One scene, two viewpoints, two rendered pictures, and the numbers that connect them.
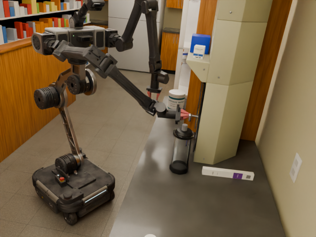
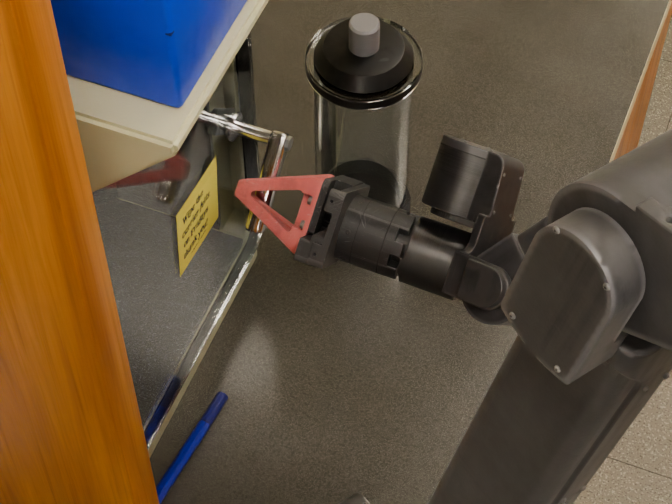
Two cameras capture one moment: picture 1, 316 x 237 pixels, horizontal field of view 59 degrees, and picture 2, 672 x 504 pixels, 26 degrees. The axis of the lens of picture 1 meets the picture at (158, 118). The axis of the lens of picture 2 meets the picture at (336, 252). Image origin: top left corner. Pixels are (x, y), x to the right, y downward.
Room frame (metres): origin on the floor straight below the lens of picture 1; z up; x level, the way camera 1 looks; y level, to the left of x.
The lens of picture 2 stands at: (2.17, 0.08, 2.14)
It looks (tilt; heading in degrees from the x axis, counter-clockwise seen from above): 54 degrees down; 195
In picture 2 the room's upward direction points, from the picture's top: straight up
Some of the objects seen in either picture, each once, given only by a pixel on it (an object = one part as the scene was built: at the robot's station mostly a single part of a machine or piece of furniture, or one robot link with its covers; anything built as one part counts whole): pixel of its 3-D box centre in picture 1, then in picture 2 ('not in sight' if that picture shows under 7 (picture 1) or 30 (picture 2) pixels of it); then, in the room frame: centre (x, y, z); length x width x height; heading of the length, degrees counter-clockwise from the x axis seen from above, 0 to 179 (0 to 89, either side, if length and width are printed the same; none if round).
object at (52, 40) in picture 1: (51, 45); not in sight; (1.67, 0.67, 1.45); 0.09 x 0.08 x 0.12; 142
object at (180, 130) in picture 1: (184, 130); (363, 48); (1.26, -0.14, 1.18); 0.09 x 0.09 x 0.07
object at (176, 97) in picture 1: (176, 100); not in sight; (2.09, -0.13, 1.02); 0.13 x 0.13 x 0.15
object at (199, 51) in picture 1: (199, 51); not in sight; (1.44, -0.18, 1.54); 0.05 x 0.05 x 0.06; 76
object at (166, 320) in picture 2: (199, 110); (175, 225); (1.51, -0.23, 1.19); 0.30 x 0.01 x 0.40; 173
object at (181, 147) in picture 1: (181, 150); (362, 133); (1.26, -0.14, 1.06); 0.11 x 0.11 x 0.21
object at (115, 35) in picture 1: (115, 39); not in sight; (2.06, 0.36, 1.45); 0.09 x 0.08 x 0.12; 142
